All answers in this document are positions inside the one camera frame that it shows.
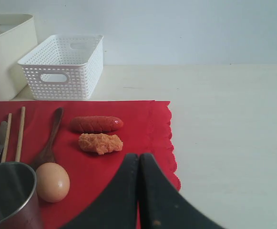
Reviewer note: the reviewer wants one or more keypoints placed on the red scalloped table cloth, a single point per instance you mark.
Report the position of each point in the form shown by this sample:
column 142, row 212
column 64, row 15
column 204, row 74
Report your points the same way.
column 146, row 129

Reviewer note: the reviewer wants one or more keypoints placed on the orange fried chicken nugget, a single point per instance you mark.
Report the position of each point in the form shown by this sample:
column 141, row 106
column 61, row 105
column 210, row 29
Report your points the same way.
column 100, row 143

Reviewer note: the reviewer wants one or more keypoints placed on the white perforated plastic basket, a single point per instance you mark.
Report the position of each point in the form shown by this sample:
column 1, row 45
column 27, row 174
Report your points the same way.
column 64, row 67

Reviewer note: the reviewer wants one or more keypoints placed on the dark wooden spoon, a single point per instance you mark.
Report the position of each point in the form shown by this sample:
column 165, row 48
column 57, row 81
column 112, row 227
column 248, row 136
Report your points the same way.
column 47, row 155

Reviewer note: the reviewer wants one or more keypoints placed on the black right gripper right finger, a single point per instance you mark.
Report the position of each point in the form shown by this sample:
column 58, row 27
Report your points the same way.
column 160, row 204

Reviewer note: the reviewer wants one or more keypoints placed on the cream plastic storage bin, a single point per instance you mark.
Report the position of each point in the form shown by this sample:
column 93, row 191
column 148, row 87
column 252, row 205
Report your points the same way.
column 17, row 38

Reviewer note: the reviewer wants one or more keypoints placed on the brown egg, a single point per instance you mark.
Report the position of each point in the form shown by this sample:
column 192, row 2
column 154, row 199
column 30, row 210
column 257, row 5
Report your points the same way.
column 53, row 182

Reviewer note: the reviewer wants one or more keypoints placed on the stainless steel cup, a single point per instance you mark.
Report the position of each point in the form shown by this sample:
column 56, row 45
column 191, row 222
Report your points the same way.
column 19, row 205

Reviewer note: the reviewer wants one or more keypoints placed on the right wooden chopstick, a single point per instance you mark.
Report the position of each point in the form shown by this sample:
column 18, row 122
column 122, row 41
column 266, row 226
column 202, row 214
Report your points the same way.
column 20, row 135

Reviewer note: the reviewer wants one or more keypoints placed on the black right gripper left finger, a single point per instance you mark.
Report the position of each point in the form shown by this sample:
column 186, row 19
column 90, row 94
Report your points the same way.
column 116, row 206

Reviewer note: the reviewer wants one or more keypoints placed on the red sausage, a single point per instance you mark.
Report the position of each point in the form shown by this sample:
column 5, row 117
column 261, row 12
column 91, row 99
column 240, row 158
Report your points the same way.
column 95, row 124

